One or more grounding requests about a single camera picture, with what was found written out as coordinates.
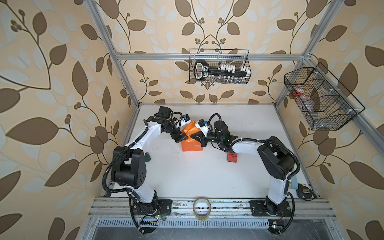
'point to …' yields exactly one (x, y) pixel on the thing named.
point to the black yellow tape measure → (304, 191)
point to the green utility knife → (147, 157)
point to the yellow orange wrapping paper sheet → (190, 144)
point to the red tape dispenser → (232, 157)
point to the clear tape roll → (200, 217)
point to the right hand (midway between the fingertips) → (192, 136)
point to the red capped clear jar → (299, 91)
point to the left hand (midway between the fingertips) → (183, 128)
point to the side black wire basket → (323, 103)
